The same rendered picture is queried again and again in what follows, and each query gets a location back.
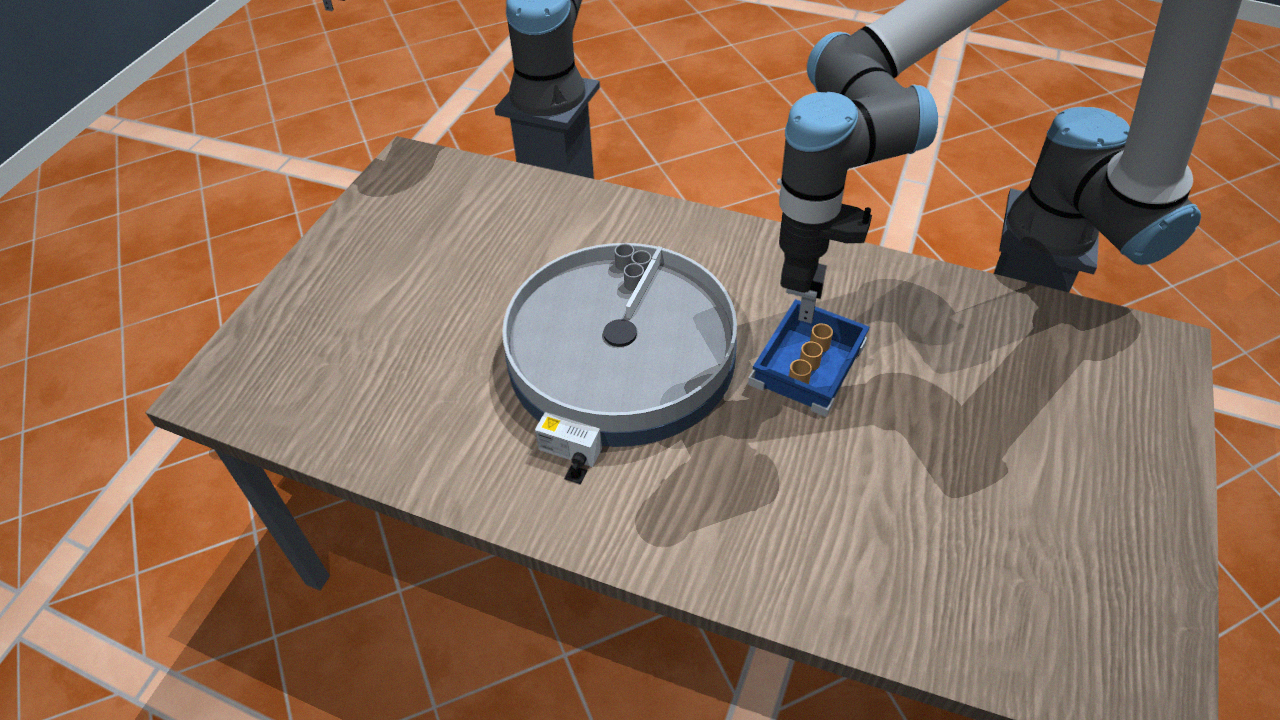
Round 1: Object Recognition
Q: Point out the white control box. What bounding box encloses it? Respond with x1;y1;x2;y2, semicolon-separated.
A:
535;412;602;488

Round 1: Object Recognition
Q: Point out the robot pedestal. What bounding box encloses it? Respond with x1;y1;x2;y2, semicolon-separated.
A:
497;78;601;179
995;185;1101;293

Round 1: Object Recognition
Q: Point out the grey turntable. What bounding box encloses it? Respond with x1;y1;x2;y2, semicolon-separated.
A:
502;243;739;448

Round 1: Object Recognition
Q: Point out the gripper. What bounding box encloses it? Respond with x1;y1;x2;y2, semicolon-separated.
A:
779;218;830;327

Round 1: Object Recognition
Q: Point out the wooden table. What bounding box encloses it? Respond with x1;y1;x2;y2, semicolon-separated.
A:
147;137;1223;720

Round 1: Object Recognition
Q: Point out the blue crate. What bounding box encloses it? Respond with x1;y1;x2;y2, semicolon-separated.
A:
752;299;870;406

